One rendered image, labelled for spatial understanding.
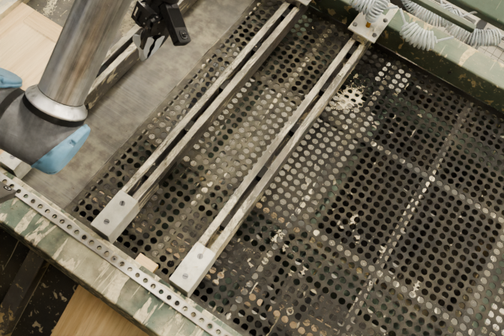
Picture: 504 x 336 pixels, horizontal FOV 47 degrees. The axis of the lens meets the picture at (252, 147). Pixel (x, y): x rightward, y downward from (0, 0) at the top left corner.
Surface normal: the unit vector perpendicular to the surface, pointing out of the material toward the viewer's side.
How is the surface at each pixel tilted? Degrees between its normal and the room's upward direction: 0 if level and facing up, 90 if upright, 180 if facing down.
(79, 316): 90
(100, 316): 90
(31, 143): 101
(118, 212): 54
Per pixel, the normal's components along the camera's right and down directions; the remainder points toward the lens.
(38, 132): 0.06, 0.40
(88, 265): 0.10, -0.47
